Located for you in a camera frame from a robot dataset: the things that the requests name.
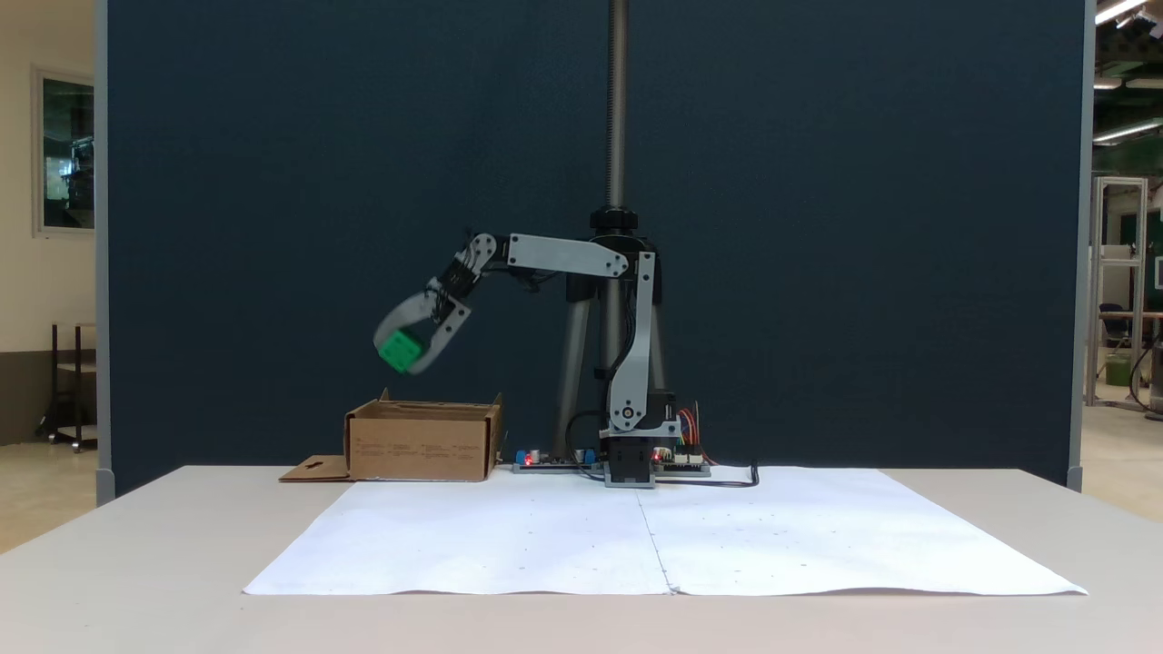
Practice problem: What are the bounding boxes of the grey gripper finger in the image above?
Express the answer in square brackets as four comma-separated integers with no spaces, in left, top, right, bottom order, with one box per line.
[373,288,438,352]
[409,302,473,376]

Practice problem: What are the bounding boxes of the green dice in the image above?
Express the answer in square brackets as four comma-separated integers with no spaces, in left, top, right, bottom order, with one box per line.
[376,329,427,375]

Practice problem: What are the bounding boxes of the brown cardboard box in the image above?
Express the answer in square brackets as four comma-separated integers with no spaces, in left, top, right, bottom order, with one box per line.
[279,389,505,483]

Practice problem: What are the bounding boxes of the blue circuit board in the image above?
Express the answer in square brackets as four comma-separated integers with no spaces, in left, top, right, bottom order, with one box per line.
[512,447,602,474]

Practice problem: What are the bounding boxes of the dark blue partition panel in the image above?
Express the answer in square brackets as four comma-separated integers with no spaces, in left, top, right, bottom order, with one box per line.
[95,0,1097,506]

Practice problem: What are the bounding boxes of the white paper sheet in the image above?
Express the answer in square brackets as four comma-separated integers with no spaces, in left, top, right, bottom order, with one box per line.
[244,465,1088,598]

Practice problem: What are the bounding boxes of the black tripod with pole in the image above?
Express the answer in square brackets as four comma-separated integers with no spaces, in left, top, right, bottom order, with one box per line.
[554,0,670,466]

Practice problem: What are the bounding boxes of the dark shelf cart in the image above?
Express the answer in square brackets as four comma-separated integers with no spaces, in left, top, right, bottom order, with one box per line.
[36,322,98,453]

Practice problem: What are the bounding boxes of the dark office chair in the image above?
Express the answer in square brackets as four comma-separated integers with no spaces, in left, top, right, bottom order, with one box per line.
[1098,302,1133,352]

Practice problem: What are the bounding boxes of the coloured jumper wire bundle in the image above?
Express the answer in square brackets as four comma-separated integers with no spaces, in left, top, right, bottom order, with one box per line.
[674,400,706,455]

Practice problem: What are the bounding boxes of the circuit board with jumper wires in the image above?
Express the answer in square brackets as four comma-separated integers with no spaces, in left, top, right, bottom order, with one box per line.
[654,445,712,479]

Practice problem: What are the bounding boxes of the long black table cable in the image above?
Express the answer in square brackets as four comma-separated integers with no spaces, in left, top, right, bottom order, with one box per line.
[654,461,761,490]

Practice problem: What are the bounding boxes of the framed wall window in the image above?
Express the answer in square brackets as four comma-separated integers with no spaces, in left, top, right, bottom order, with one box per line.
[32,65,97,240]

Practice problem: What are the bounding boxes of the aluminium frame rack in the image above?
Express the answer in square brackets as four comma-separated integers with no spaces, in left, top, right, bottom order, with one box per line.
[1086,175,1151,410]

